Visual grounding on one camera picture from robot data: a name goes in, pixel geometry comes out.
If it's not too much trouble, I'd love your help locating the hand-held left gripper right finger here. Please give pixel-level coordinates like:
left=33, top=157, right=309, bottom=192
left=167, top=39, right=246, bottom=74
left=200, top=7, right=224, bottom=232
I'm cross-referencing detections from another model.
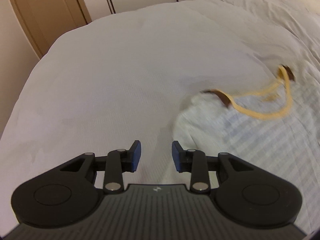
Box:
left=172, top=140, right=253, bottom=194

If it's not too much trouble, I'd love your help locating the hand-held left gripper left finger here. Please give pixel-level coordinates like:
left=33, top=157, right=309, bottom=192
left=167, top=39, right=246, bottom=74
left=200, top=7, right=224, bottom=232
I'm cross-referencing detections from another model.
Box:
left=59, top=140, right=142, bottom=194

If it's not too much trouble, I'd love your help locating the grey white-striped shirt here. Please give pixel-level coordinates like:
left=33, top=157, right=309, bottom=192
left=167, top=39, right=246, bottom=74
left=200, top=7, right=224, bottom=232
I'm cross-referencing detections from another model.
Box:
left=172, top=64, right=320, bottom=233

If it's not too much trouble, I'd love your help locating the white bed duvet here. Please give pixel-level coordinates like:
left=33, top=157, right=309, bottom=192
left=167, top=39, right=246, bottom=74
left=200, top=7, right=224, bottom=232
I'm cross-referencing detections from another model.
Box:
left=0, top=0, right=320, bottom=233

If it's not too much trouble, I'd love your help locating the brown wooden door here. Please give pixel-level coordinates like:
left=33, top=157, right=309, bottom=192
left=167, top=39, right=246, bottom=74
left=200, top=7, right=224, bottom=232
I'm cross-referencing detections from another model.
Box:
left=0, top=0, right=92, bottom=59

